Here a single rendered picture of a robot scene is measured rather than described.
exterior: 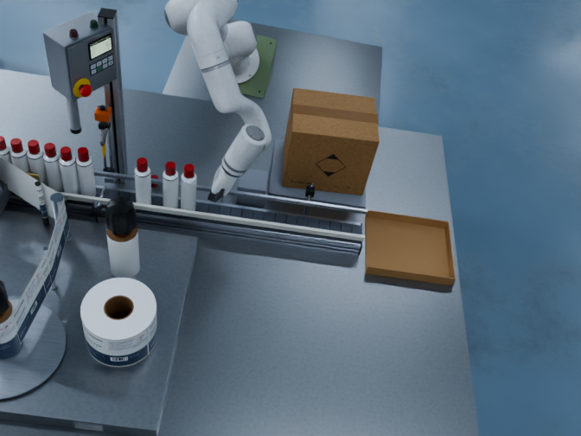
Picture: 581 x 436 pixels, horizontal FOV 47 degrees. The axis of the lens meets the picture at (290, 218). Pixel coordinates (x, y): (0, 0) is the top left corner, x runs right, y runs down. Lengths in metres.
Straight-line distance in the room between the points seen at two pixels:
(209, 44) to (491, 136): 2.72
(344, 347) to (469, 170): 2.18
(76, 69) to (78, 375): 0.85
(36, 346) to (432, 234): 1.37
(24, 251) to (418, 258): 1.30
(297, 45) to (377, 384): 1.71
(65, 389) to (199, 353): 0.38
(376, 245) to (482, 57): 2.91
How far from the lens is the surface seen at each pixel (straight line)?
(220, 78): 1.96
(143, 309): 1.87
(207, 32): 1.96
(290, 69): 3.02
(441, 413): 2.07
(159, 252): 2.17
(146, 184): 2.20
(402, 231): 2.42
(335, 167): 2.36
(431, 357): 2.15
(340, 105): 2.40
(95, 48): 2.01
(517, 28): 5.55
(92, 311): 1.88
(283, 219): 2.29
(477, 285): 3.50
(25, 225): 2.29
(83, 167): 2.22
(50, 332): 2.02
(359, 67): 3.12
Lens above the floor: 2.59
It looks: 48 degrees down
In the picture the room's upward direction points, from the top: 11 degrees clockwise
